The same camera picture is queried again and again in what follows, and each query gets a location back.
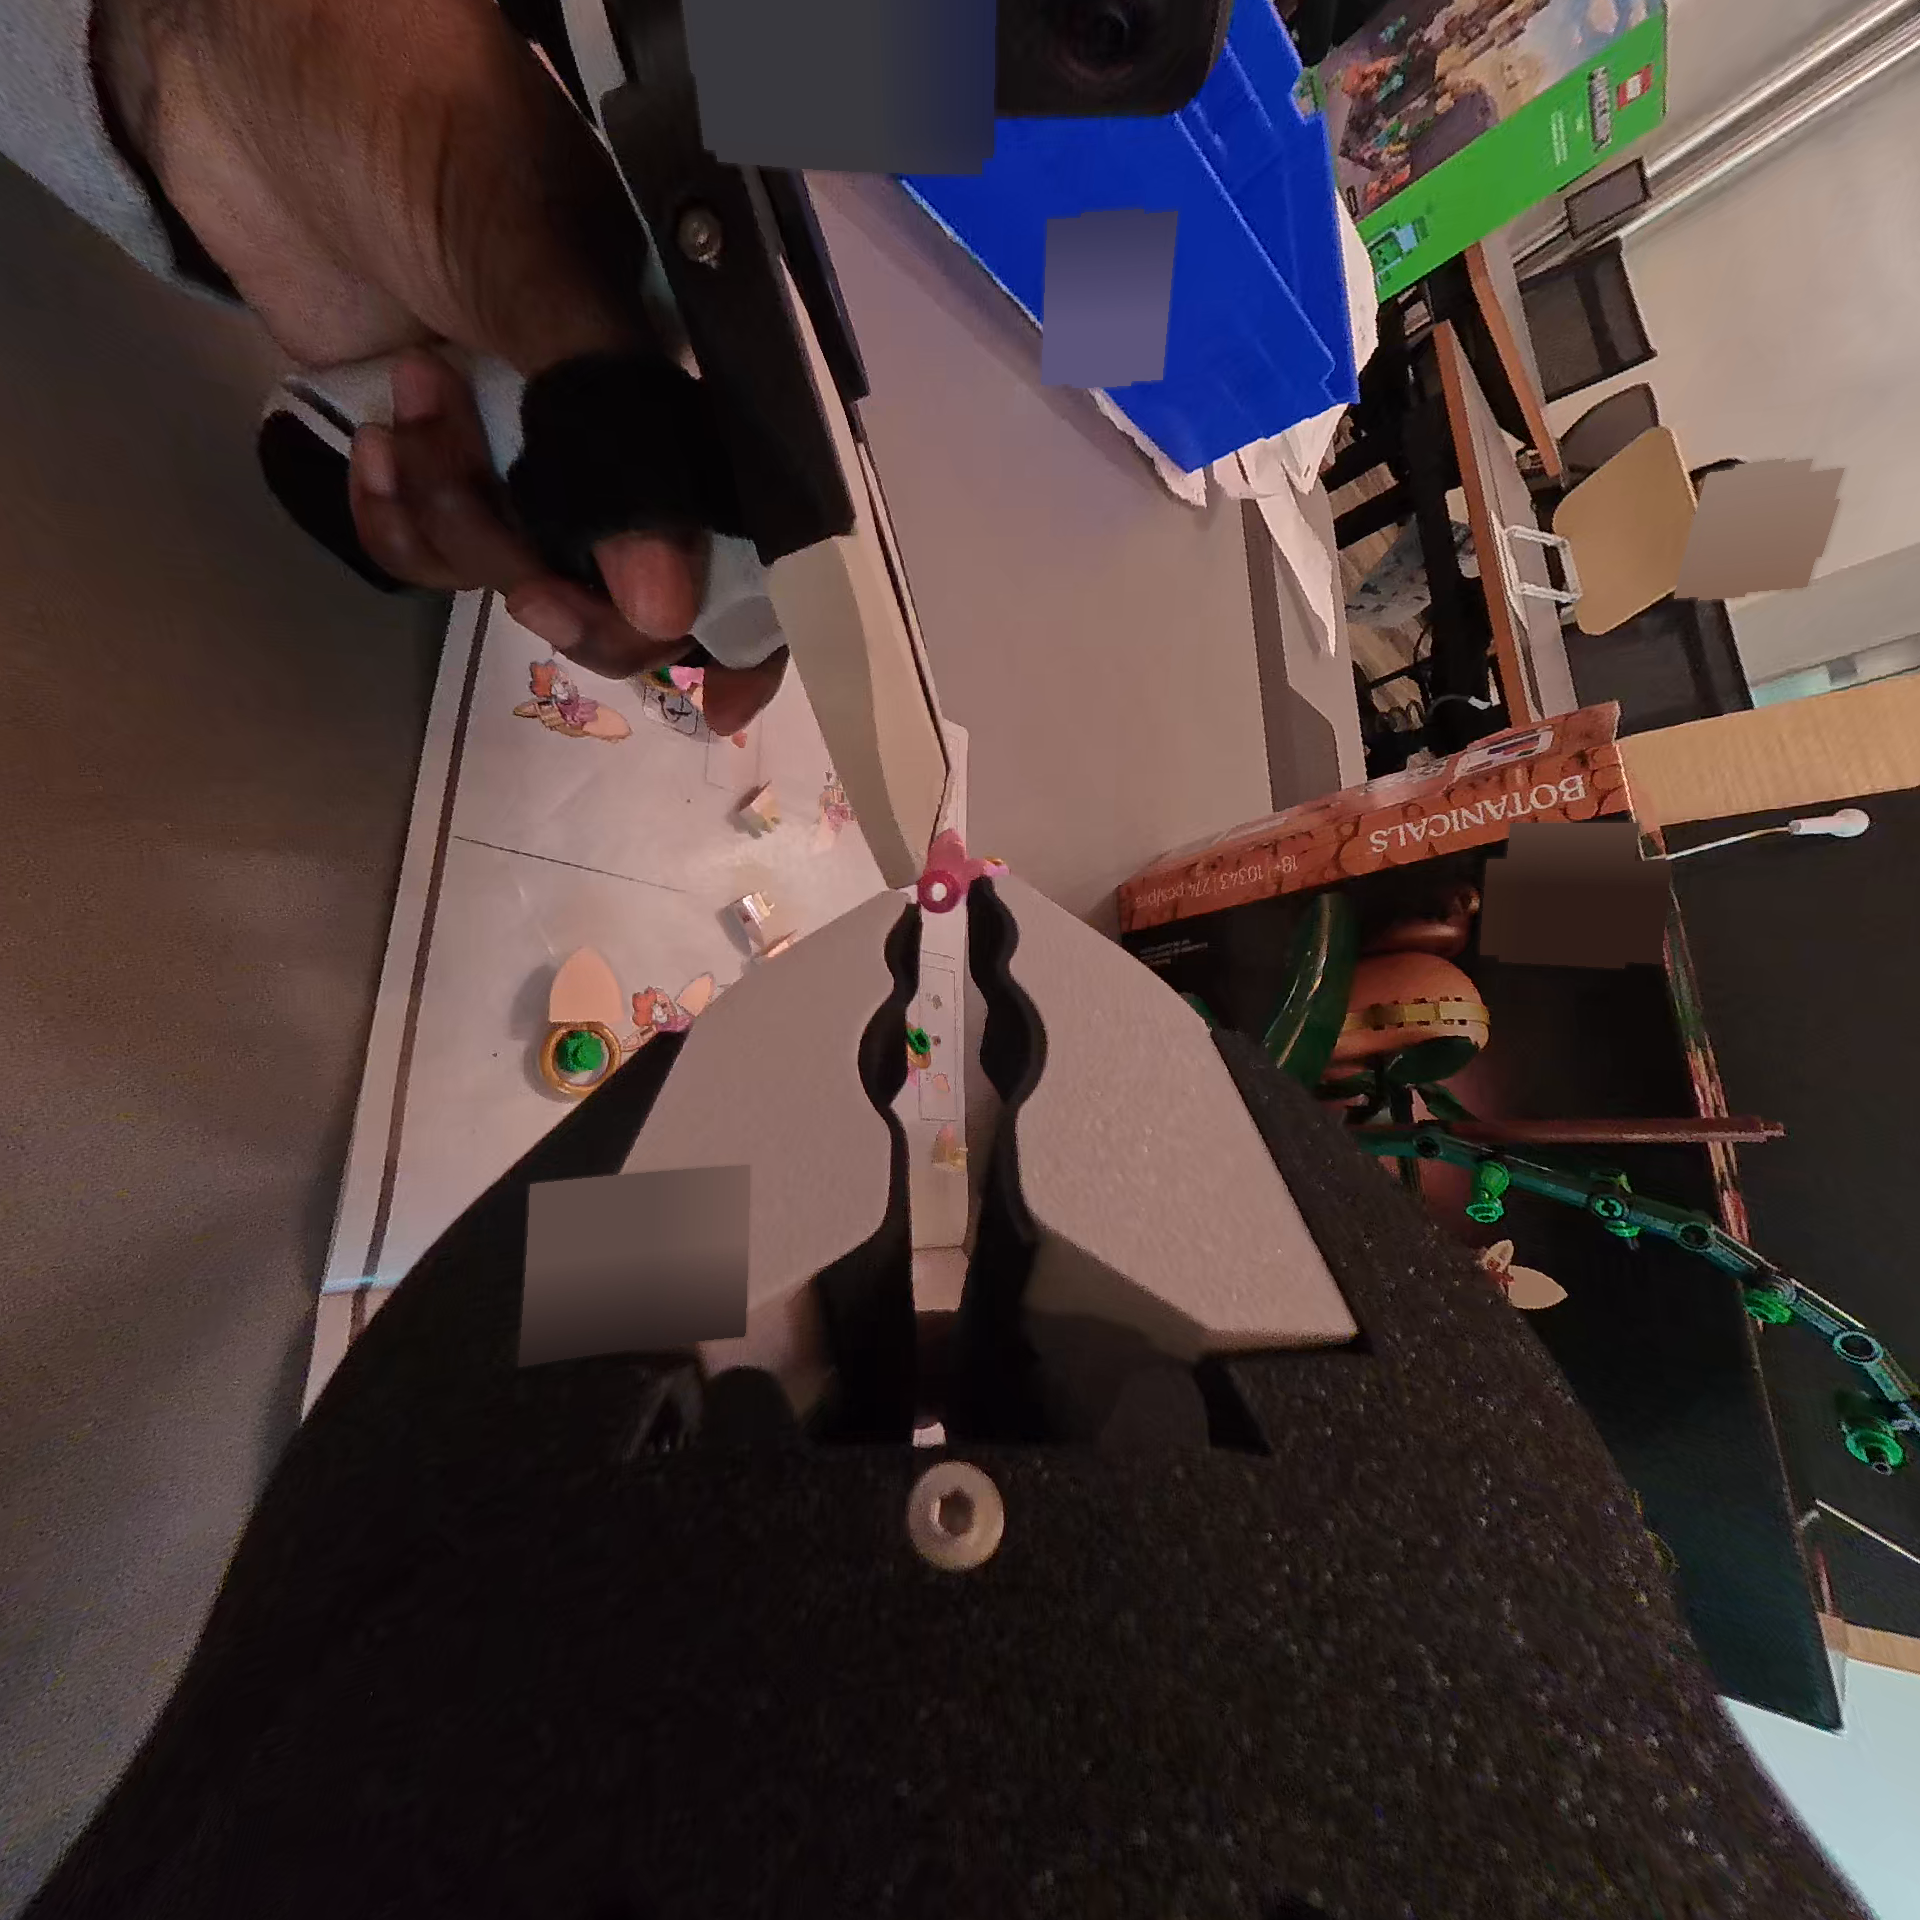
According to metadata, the toy instruction booklet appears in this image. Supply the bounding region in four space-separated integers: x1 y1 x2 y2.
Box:
304 593 969 1414

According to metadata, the white cable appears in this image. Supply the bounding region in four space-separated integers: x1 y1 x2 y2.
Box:
1643 805 1875 865

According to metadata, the tan chair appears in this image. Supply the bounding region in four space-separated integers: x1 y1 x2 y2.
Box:
1547 426 1701 638

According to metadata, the person's left hand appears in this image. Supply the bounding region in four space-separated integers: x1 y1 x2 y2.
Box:
92 0 794 740

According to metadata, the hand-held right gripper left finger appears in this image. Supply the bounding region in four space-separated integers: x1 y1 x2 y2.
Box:
622 897 920 1443

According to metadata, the white plastic bag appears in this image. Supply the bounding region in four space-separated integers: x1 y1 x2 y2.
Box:
1090 383 1340 665

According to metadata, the black brown toy box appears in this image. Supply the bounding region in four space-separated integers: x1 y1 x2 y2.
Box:
1116 702 1851 1736

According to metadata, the light wooden panel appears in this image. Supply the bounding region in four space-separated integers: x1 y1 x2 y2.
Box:
1620 678 1920 821

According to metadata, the grey desk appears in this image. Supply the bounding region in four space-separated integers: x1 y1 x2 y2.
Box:
300 169 1368 1419

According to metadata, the green toy box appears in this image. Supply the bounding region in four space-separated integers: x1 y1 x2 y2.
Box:
1295 0 1670 303

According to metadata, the pink toy flower brick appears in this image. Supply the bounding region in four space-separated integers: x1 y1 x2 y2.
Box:
920 836 1013 920

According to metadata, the person's left forearm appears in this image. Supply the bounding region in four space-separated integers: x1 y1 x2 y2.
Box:
0 0 243 303

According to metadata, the metal railing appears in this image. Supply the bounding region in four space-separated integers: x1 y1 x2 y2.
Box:
1505 0 1920 267

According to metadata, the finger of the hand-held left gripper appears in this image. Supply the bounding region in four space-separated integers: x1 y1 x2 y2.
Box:
842 411 975 847
769 528 956 893

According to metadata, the blue plastic bin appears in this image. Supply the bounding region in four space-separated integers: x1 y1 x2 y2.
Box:
899 0 1363 478

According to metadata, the group of cream toy bricks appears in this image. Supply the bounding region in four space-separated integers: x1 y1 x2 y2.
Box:
733 783 797 956

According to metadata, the wooden table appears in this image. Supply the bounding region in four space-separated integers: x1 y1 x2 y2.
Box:
1426 239 1578 731

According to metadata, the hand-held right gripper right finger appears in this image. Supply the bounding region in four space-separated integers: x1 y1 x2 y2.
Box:
959 876 1361 1447

